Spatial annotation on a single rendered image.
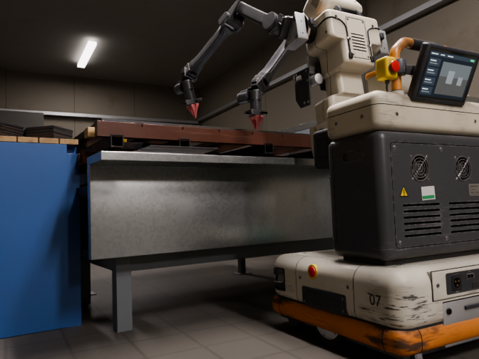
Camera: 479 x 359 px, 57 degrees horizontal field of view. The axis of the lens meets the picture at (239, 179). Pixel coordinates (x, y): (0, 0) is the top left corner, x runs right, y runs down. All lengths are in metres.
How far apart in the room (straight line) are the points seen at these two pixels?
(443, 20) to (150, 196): 3.96
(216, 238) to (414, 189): 0.86
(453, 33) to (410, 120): 3.55
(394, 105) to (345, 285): 0.58
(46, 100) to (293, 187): 7.64
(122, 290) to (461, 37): 4.04
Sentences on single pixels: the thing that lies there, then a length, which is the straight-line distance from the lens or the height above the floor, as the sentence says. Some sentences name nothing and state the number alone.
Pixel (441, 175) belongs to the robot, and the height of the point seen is 0.55.
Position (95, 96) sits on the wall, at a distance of 9.50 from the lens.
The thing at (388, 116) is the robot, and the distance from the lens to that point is 1.40.
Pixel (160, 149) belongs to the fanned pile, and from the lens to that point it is 1.70.
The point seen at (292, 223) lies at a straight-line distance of 2.13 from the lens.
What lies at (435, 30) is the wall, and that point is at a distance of 5.13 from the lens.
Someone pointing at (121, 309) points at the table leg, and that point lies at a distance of 1.86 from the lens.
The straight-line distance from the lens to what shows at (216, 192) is 1.89.
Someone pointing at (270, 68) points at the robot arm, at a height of 1.18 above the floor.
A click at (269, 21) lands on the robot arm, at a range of 1.94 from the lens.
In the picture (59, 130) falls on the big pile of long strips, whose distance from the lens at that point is 2.06.
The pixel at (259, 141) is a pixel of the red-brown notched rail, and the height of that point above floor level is 0.78.
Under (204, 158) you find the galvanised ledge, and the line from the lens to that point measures 1.69.
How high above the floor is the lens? 0.47
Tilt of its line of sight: 4 degrees up
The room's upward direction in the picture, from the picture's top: 2 degrees counter-clockwise
